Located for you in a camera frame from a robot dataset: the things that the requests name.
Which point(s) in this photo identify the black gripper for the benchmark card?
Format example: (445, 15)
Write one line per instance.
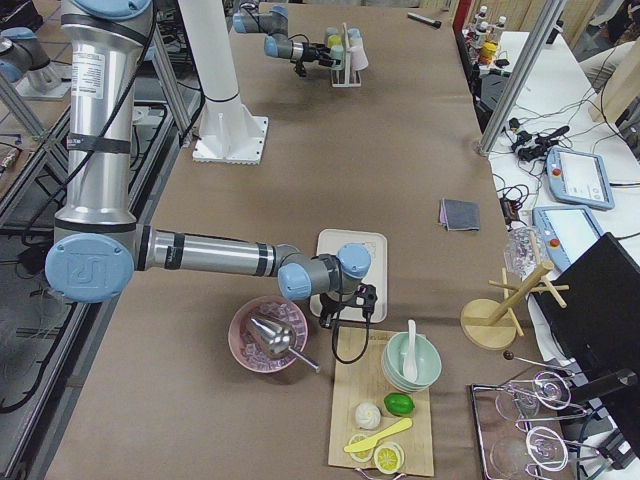
(314, 51)
(330, 302)

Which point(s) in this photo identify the cream rabbit serving tray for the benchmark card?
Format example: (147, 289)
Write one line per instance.
(331, 240)

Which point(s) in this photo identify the green cup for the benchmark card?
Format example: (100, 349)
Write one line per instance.
(337, 55)

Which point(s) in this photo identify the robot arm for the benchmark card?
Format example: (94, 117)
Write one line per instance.
(277, 43)
(99, 243)

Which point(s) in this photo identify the yellow cup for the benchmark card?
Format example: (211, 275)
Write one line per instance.
(333, 40)

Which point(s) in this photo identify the cream cup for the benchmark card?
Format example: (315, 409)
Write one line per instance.
(355, 41)

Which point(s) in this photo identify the pink cup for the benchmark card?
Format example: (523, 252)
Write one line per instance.
(358, 58)

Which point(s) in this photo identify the blue cup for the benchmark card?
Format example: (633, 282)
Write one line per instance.
(355, 33)

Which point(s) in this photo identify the steel scoop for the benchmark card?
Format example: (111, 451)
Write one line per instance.
(277, 339)

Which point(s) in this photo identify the large pink ice bowl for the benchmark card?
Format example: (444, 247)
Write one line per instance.
(246, 350)

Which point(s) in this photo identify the white ceramic spoon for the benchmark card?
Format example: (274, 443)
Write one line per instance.
(410, 370)

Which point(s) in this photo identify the white steamed bun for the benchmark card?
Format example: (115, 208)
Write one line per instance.
(367, 416)

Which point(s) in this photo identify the steel tube black cap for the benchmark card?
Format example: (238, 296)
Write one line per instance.
(424, 20)

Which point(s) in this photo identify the green lime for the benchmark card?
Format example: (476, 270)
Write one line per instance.
(399, 404)

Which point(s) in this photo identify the bamboo cutting board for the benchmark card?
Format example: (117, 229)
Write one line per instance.
(364, 381)

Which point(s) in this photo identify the yellow plastic knife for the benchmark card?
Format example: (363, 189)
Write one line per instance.
(370, 442)

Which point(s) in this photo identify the folded grey cloth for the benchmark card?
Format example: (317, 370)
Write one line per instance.
(458, 215)

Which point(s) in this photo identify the wooden mug tree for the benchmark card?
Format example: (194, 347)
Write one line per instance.
(493, 325)

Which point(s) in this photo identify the lemon half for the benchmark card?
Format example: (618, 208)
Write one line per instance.
(388, 458)

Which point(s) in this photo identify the clear textured glass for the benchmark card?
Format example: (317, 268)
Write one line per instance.
(524, 249)

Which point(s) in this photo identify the blue teach pendant near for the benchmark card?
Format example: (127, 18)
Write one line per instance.
(568, 232)

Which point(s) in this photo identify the blue teach pendant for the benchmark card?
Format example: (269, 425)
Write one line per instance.
(579, 178)
(568, 232)

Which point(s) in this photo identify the black monitor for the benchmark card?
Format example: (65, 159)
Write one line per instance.
(599, 326)

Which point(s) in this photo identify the blue teach pendant far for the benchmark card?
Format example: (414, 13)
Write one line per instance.
(579, 178)

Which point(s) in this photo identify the white wire cup rack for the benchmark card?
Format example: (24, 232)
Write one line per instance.
(345, 78)

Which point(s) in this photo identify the black wire glass rack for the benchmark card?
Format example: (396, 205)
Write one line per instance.
(549, 426)

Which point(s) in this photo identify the aluminium frame post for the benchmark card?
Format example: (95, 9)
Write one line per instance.
(551, 12)

